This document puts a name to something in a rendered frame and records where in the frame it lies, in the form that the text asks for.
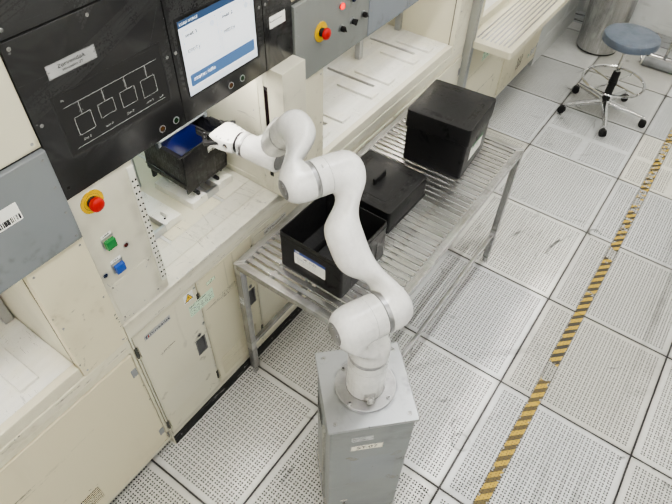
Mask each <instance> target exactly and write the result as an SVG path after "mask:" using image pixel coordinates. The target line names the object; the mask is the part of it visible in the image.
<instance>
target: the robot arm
mask: <svg viewBox="0 0 672 504"><path fill-rule="evenodd" d="M209 120H210V125H212V126H215V127H217V128H216V129H215V130H214V131H212V132H206V131H205V130H204V129H202V128H200V127H198V126H195V130H196V134H197V135H199V136H201V137H203V144H204V146H209V145H211V146H212V147H214V148H216V149H219V150H221V151H224V152H228V153H232V154H234V153H235V154H236V155H237V156H240V157H242V158H244V159H246V160H248V161H250V162H252V163H255V164H257V165H259V166H261V167H263V168H265V169H267V170H269V171H271V172H273V173H276V172H278V171H280V173H279V177H278V188H279V190H280V192H281V195H282V196H283V197H284V198H285V199H286V200H287V201H289V202H291V203H294V204H303V203H307V202H310V201H313V200H316V199H318V198H321V197H324V196H327V195H329V194H332V193H333V194H334V196H335V203H334V206H333V208H332V211H331V212H330V214H329V216H328V218H327V220H326V222H325V225H324V236H325V239H326V242H327V245H328V248H329V251H330V253H331V256H332V258H333V260H334V262H335V264H336V265H337V267H338V268H339V269H340V270H341V271H342V272H343V273H344V274H346V275H347V276H349V277H352V278H355V279H359V280H362V281H364V282H366V283H367V284H368V286H369V287H370V293H368V294H366V295H364V296H361V297H359V298H357V299H355V300H352V301H350V302H348V303H346V304H344V305H342V306H340V307H339V308H337V309H336V310H335V311H334V312H333V313H332V315H331V316H330V318H329V322H328V330H329V334H330V335H331V337H332V338H333V341H334V342H335V343H336V344H337V345H338V346H339V347H340V348H341V349H342V350H343V351H345V352H347V353H348V361H347V362H346V363H345V364H343V365H342V366H341V367H340V369H339V370H338V372H337V374H336V377H335V390H336V394H337V396H338V398H339V399H340V401H341V402H342V403H343V404H344V405H345V406H346V407H348V408H349V409H351V410H354V411H356V412H360V413H373V412H377V411H379V410H382V409H383V408H385V407H386V406H387V405H388V404H389V403H390V402H391V401H392V399H393V397H394V395H395V390H396V381H395V377H394V375H393V373H392V371H391V370H390V369H389V367H388V363H389V357H390V351H391V343H390V339H389V336H388V334H390V333H392V332H394V331H396V330H398V329H400V328H402V327H404V326H405V325H406V324H408V323H409V321H410V320H411V318H412V316H413V303H412V301H411V298H410V297H409V295H408V294H407V292H406V291H405V290H404V289H403V288H402V287H401V286H400V285H399V284H398V283H397V282H396V281H395V280H394V279H393V278H392V277H391V276H389V275H388V274H387V273H386V272H385V271H384V270H383V269H382V267H381V266H380V265H379V264H378V262H377V261H376V260H375V258H374V256H373V254H372V252H371V250H370V248H369V245H368V243H367V240H366V237H365V234H364V231H363V229H362V226H361V223H360V219H359V204H360V200H361V196H362V193H363V190H364V187H365V183H366V170H365V166H364V164H363V162H362V160H361V158H360V157H359V156H358V155H356V154H355V153H354V152H351V151H348V150H339V151H335V152H331V153H328V154H325V155H322V156H319V157H316V158H313V159H310V160H307V161H303V160H304V158H305V157H306V155H307V154H308V152H309V151H310V149H311V147H312V145H313V143H314V141H315V137H316V129H315V126H314V123H313V121H312V120H311V118H310V117H309V116H308V115H307V114H306V113H305V112H304V111H302V110H299V109H291V110H288V111H286V112H285V113H283V114H282V115H281V116H280V117H275V118H274V119H273V120H272V121H271V122H270V123H269V125H268V126H267V127H266V129H265V130H264V132H263V133H262V134H261V135H260V136H256V135H254V134H252V133H249V132H247V131H245V130H244V129H242V128H241V127H239V126H238V125H236V121H235V120H232V121H228V120H226V121H223V120H218V119H216V118H213V117H211V116H210V117H209ZM207 135H209V137H207Z"/></svg>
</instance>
